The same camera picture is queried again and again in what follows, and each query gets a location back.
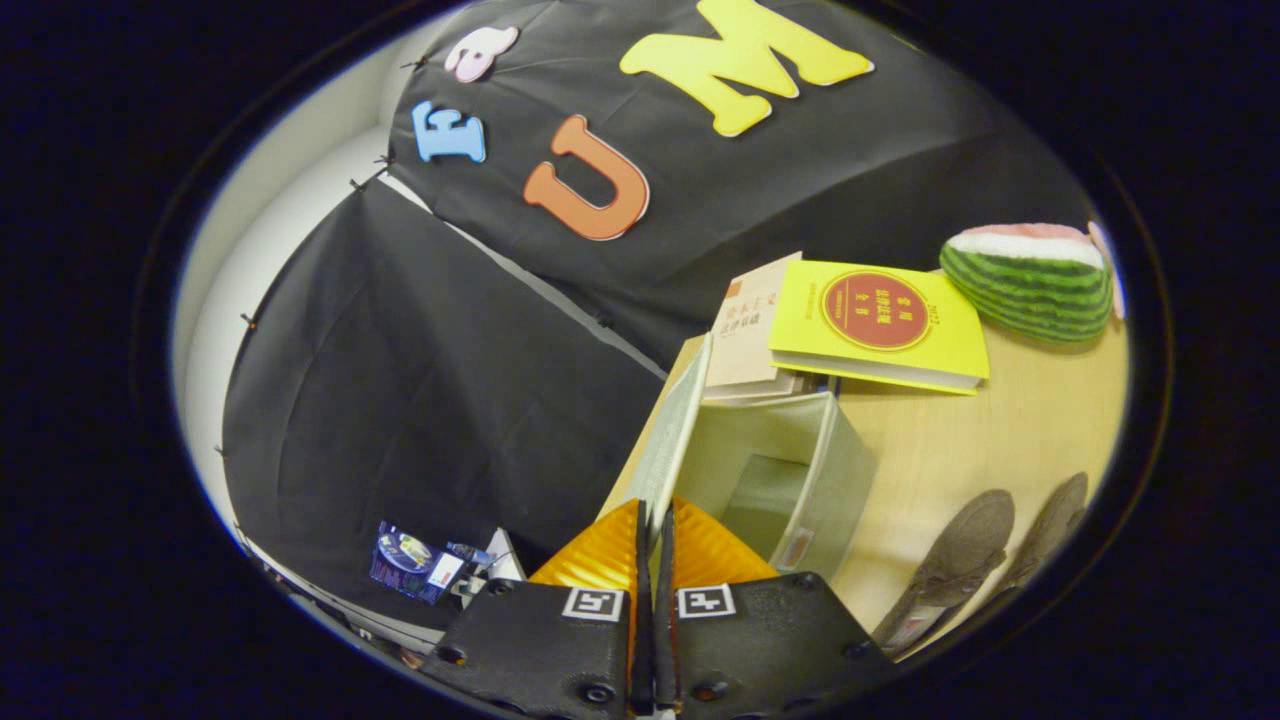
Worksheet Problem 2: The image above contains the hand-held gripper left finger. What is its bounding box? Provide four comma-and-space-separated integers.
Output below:
418, 499, 657, 717

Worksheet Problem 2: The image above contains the yellow book with red circle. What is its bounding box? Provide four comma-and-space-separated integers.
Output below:
768, 260, 991, 396

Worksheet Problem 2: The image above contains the brown fuzzy shoe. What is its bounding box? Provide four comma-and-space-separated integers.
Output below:
990, 472, 1089, 601
872, 488, 1016, 656

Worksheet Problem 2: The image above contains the pink and green plush toy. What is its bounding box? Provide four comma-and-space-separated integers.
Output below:
1088, 222, 1127, 321

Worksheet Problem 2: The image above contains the beige book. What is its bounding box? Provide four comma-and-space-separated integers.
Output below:
703, 252, 831, 403

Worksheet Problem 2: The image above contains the pale green fabric storage box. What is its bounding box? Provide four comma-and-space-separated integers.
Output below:
600, 335, 879, 583

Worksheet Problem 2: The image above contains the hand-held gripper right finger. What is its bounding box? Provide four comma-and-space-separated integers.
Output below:
657, 504, 897, 715

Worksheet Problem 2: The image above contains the blue printed packet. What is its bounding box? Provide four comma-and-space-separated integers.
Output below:
370, 520, 496, 606

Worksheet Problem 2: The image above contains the watermelon slice plush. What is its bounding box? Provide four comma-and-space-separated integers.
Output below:
940, 222, 1114, 346

